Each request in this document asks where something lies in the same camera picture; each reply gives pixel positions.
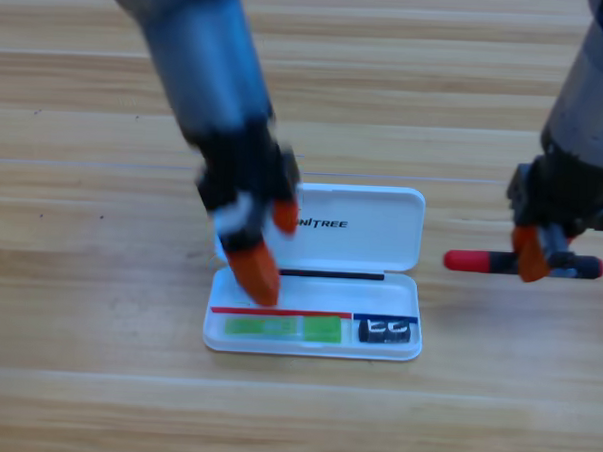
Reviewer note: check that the white Unitree pencil case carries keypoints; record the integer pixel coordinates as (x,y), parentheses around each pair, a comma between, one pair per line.
(361,233)

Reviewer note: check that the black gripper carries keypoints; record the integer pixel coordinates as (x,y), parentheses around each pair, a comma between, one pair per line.
(563,197)
(243,183)

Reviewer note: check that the black eraser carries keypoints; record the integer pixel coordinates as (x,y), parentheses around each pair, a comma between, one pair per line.
(384,331)

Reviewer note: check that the red and black marker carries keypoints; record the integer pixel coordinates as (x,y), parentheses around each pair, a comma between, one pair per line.
(475,261)

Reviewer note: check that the green eraser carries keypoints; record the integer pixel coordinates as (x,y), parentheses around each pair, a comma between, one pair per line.
(287,328)

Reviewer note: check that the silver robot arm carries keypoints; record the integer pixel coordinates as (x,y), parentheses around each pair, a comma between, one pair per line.
(204,56)
(593,88)

